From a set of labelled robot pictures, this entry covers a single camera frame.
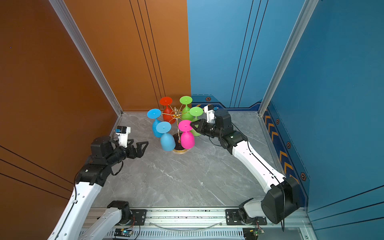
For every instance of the left green circuit board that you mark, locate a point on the left green circuit board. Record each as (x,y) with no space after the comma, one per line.
(123,232)

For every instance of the red wine glass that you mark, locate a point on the red wine glass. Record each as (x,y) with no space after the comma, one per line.
(168,113)

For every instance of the right green circuit board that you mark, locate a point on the right green circuit board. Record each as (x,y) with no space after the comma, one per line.
(252,233)

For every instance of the green wine glass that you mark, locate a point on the green wine glass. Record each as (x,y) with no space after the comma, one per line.
(195,112)
(186,101)

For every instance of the right aluminium corner post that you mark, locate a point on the right aluminium corner post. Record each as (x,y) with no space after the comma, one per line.
(292,43)

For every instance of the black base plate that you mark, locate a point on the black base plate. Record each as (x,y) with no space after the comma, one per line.
(236,217)
(135,218)

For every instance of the green circuit board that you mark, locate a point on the green circuit board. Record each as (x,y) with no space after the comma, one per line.
(252,233)
(123,232)

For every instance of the aluminium corner post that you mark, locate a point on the aluminium corner post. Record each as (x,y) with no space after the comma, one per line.
(75,34)
(292,43)

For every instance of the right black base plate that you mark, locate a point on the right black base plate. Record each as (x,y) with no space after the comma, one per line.
(236,217)

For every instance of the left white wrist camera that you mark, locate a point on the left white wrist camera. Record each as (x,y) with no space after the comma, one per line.
(122,133)

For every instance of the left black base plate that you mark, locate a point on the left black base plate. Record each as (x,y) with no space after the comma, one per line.
(135,218)

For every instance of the aluminium front rail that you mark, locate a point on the aluminium front rail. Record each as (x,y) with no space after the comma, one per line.
(205,223)

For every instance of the blue wine glass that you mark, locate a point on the blue wine glass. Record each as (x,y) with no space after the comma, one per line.
(154,114)
(167,140)

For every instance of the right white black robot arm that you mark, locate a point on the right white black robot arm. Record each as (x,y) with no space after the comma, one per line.
(282,194)

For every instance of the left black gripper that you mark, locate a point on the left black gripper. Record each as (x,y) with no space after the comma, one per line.
(140,152)

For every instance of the gold wine glass rack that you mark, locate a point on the gold wine glass rack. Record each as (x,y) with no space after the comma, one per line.
(178,149)

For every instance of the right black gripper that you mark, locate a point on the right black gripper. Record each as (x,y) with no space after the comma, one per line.
(202,124)

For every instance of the left aluminium corner post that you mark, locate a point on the left aluminium corner post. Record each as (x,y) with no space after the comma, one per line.
(75,34)

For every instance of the magenta wine glass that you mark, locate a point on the magenta wine glass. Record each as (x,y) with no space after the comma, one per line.
(187,138)

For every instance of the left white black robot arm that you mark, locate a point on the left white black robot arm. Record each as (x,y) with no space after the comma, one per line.
(105,153)

